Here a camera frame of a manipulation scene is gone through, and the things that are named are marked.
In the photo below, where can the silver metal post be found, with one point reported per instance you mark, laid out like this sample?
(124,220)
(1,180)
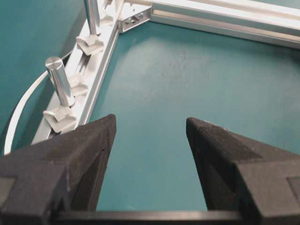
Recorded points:
(57,74)
(93,16)

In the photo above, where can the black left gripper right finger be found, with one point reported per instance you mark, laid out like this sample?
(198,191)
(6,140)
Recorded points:
(259,181)

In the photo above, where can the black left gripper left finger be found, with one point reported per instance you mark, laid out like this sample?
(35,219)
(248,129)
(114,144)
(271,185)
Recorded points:
(63,173)

